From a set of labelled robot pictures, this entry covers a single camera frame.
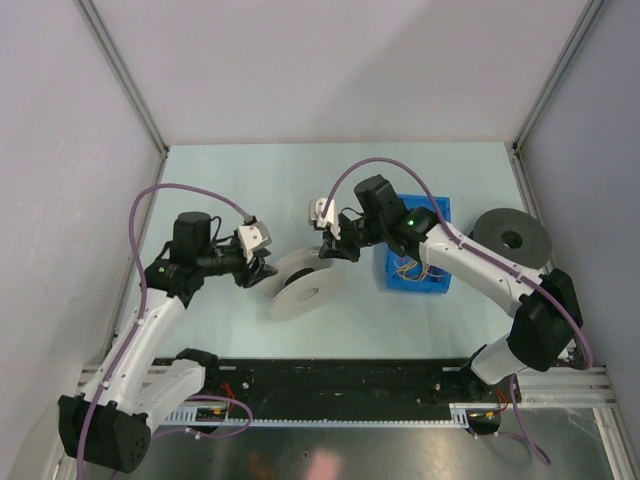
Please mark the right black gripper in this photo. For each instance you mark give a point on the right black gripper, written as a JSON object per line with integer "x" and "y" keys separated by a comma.
{"x": 338, "y": 248}

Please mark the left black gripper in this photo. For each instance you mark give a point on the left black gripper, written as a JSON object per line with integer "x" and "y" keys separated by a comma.
{"x": 257, "y": 272}

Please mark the white cable spool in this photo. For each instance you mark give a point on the white cable spool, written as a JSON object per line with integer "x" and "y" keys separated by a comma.
{"x": 303, "y": 283}

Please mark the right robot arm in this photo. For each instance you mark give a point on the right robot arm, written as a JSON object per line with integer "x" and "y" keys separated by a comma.
{"x": 543, "y": 306}

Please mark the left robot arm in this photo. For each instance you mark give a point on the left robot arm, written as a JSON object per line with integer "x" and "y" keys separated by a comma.
{"x": 111, "y": 422}

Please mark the blue plastic bin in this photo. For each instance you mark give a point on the blue plastic bin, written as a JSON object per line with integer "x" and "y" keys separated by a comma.
{"x": 405, "y": 274}

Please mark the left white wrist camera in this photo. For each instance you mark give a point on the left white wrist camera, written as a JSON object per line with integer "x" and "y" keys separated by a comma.
{"x": 253, "y": 234}

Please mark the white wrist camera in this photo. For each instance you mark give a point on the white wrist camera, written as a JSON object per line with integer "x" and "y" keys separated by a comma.
{"x": 253, "y": 234}
{"x": 323, "y": 216}

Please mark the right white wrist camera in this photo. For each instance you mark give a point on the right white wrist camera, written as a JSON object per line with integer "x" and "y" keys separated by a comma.
{"x": 323, "y": 216}

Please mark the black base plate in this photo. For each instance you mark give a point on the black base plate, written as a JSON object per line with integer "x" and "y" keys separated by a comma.
{"x": 339, "y": 390}

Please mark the dark grey cable spool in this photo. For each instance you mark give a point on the dark grey cable spool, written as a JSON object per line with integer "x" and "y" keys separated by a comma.
{"x": 515, "y": 235}

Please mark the slotted grey cable duct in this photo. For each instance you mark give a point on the slotted grey cable duct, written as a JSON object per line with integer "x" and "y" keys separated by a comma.
{"x": 185, "y": 416}

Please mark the left aluminium frame post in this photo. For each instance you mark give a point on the left aluminium frame post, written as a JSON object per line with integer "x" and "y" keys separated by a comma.
{"x": 117, "y": 64}

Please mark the aluminium frame post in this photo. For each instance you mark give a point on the aluminium frame post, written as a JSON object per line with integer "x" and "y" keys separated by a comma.
{"x": 117, "y": 64}
{"x": 580, "y": 33}

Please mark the right aluminium frame post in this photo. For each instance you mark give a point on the right aluminium frame post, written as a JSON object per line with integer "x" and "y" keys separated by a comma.
{"x": 580, "y": 33}

